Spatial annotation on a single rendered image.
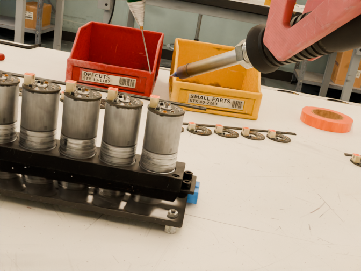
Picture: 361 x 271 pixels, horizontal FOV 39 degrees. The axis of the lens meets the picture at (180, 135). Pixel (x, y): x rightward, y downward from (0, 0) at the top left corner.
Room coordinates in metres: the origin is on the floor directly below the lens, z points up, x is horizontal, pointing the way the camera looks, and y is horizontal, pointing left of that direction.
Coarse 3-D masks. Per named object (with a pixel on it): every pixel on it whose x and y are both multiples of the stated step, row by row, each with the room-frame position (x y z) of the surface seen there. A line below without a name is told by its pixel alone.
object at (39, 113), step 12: (24, 96) 0.31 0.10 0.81; (36, 96) 0.31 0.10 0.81; (48, 96) 0.31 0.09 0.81; (24, 108) 0.31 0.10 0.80; (36, 108) 0.31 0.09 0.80; (48, 108) 0.31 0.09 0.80; (24, 120) 0.31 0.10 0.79; (36, 120) 0.31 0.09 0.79; (48, 120) 0.31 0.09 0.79; (24, 132) 0.31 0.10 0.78; (36, 132) 0.31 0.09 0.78; (48, 132) 0.31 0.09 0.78; (24, 144) 0.31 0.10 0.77; (36, 144) 0.31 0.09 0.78; (48, 144) 0.31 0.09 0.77
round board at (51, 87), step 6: (24, 84) 0.32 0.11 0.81; (30, 84) 0.31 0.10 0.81; (36, 84) 0.32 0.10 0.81; (48, 84) 0.33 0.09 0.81; (54, 84) 0.33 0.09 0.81; (30, 90) 0.31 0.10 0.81; (36, 90) 0.31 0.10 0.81; (42, 90) 0.31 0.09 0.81; (48, 90) 0.31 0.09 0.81; (54, 90) 0.32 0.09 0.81; (60, 90) 0.32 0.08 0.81
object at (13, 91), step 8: (0, 88) 0.31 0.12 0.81; (8, 88) 0.31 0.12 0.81; (16, 88) 0.32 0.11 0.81; (0, 96) 0.31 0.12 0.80; (8, 96) 0.31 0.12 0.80; (16, 96) 0.32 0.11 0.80; (0, 104) 0.31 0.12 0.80; (8, 104) 0.31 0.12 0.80; (16, 104) 0.32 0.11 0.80; (0, 112) 0.31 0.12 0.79; (8, 112) 0.31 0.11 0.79; (16, 112) 0.32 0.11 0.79; (0, 120) 0.31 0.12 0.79; (8, 120) 0.32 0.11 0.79; (16, 120) 0.32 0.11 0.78; (0, 128) 0.31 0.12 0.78; (8, 128) 0.32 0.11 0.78; (16, 128) 0.32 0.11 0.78; (0, 136) 0.31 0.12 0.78; (8, 136) 0.32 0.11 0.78; (16, 136) 0.32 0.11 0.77
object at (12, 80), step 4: (4, 76) 0.33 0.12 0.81; (8, 76) 0.33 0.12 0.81; (12, 76) 0.33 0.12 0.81; (0, 80) 0.32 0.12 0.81; (4, 80) 0.32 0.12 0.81; (8, 80) 0.32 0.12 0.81; (12, 80) 0.32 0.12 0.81; (16, 80) 0.32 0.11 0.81; (0, 84) 0.31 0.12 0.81; (4, 84) 0.31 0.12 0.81; (8, 84) 0.31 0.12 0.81; (12, 84) 0.32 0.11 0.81
